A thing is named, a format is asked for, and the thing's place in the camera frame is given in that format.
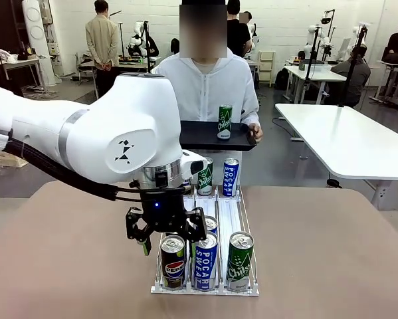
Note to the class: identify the tall white air conditioner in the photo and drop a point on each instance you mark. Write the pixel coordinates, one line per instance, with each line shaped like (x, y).
(36, 33)

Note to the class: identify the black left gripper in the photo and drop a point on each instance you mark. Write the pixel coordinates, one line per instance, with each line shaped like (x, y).
(162, 212)

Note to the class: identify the person in beige shirt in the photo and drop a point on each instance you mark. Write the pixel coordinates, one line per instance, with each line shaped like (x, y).
(102, 43)

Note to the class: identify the blue Pocari Sweat can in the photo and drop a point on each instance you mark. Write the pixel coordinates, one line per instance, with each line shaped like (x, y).
(205, 266)
(231, 177)
(212, 223)

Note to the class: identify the white drawer unit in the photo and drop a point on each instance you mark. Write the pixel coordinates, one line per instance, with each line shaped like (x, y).
(266, 66)

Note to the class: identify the person in white hoodie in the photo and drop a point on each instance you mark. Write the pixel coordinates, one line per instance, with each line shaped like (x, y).
(215, 86)

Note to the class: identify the clear acrylic can rack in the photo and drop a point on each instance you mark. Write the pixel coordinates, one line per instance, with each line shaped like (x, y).
(230, 212)

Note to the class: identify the person in black t-shirt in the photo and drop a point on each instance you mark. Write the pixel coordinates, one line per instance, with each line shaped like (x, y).
(238, 36)

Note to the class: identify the person's left hand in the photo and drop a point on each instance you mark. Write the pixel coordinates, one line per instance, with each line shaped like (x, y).
(256, 133)

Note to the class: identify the black serving tray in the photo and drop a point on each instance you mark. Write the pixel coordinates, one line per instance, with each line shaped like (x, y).
(202, 136)

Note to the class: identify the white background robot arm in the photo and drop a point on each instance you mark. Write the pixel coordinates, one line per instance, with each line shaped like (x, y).
(138, 28)
(310, 31)

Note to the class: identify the white background desk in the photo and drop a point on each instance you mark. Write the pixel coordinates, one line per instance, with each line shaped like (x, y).
(315, 73)

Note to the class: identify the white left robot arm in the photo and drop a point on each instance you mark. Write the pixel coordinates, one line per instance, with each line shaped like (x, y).
(102, 133)

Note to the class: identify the white cluttered side table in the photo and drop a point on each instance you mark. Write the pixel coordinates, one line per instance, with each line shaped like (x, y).
(19, 61)

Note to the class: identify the green Chilsung cider can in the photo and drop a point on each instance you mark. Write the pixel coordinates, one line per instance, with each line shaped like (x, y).
(225, 123)
(240, 269)
(205, 182)

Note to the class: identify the person in grey hoodie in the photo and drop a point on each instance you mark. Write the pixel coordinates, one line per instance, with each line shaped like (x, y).
(353, 73)

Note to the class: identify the large white table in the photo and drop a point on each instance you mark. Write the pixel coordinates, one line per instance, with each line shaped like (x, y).
(345, 139)

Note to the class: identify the person's left forearm white sleeve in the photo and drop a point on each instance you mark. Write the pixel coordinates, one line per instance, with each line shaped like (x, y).
(252, 113)

